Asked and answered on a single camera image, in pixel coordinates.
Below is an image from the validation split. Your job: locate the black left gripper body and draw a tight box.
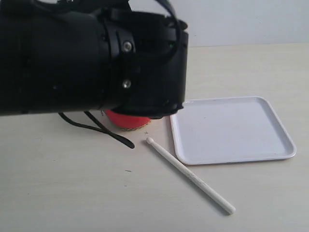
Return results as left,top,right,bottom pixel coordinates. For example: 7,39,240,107
98,7,188,118

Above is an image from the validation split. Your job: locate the white plastic tray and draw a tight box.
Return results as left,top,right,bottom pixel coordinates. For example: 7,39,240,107
170,96,297,165

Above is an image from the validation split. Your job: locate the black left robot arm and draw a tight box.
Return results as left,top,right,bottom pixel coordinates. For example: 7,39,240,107
0,0,188,118

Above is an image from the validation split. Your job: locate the white drumstick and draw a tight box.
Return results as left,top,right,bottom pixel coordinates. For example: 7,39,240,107
146,137,236,215

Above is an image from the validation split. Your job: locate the red small drum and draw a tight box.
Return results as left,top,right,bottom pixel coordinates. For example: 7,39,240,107
101,110,151,131

